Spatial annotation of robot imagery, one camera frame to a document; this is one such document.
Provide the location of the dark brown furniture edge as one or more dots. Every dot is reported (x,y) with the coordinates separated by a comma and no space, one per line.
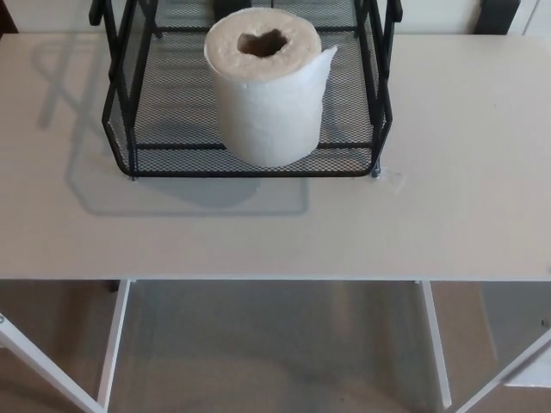
(6,16)

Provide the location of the small black floor object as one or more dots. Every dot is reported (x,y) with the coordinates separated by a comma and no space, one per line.
(114,286)

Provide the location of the white metal desk leg frame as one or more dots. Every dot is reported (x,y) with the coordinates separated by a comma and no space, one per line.
(113,344)
(439,344)

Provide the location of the black box behind desk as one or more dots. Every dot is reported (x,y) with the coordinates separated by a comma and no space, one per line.
(495,16)

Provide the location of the black mesh file tray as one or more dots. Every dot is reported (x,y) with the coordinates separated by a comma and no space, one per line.
(172,163)

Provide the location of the white toilet paper roll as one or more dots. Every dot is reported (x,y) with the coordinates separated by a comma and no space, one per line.
(267,112)

